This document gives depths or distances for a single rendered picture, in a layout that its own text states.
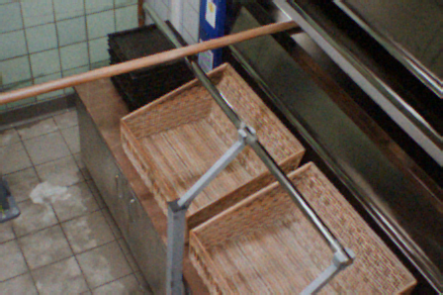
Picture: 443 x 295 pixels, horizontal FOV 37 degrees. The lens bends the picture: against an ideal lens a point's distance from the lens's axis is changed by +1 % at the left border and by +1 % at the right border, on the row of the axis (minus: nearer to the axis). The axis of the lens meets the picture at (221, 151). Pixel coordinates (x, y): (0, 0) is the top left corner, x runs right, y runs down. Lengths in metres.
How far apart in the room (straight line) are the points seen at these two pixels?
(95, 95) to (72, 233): 0.66
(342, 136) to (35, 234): 1.59
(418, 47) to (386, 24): 0.13
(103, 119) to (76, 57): 0.82
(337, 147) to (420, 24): 0.59
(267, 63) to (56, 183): 1.37
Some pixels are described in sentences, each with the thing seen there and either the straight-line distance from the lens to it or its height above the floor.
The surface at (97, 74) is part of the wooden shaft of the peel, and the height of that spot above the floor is 1.20.
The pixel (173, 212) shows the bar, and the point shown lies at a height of 0.95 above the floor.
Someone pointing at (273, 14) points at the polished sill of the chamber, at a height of 1.18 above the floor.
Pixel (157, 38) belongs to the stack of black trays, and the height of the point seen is 0.83.
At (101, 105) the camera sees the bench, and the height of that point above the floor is 0.58.
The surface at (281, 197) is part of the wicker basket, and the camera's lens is 2.36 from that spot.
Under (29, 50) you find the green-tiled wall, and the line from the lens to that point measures 3.48.
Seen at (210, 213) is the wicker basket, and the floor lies 0.70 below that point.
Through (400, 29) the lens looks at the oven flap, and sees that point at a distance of 1.83.
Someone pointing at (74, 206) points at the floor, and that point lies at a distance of 3.27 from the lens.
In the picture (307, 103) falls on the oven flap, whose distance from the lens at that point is 2.31.
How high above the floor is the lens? 2.48
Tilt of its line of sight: 45 degrees down
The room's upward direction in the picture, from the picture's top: 6 degrees clockwise
